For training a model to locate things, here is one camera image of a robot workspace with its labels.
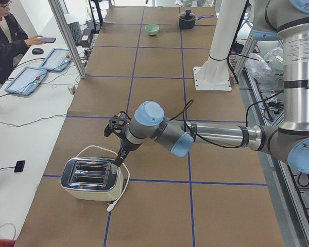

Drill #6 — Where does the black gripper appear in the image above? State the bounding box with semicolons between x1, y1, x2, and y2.
113;138;141;167

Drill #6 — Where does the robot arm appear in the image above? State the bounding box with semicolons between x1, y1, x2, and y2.
114;1;309;174

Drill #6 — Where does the green bowl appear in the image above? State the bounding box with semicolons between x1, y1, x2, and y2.
145;24;160;36

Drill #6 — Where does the cream chrome toaster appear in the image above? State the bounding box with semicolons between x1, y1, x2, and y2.
60;157;124;201

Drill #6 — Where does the small black box device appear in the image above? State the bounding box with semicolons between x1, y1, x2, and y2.
14;160;25;173

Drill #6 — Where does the far blue teach pendant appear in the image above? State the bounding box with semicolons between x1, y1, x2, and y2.
39;48;72;72

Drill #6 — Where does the blue teach pendant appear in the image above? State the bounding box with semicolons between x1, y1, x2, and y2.
39;48;72;72
5;66;47;96

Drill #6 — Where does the near blue teach pendant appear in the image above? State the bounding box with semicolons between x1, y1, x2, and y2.
5;66;47;96

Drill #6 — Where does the black computer mouse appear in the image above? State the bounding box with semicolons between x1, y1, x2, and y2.
32;48;44;55

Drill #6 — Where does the black smartphone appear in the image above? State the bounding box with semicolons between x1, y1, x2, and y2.
42;37;56;43

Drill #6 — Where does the black keyboard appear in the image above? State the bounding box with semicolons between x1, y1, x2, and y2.
68;22;82;46

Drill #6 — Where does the dark blue saucepan with lid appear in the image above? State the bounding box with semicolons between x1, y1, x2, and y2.
179;9;215;29

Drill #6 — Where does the person in black jacket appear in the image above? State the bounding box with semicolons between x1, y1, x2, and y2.
0;1;44;84

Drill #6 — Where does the clear plastic bag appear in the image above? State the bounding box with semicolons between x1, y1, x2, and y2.
245;47;284;87

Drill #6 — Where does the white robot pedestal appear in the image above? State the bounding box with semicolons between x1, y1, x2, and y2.
193;0;247;91

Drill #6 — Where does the aluminium frame post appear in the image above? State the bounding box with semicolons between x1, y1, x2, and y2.
48;0;86;79

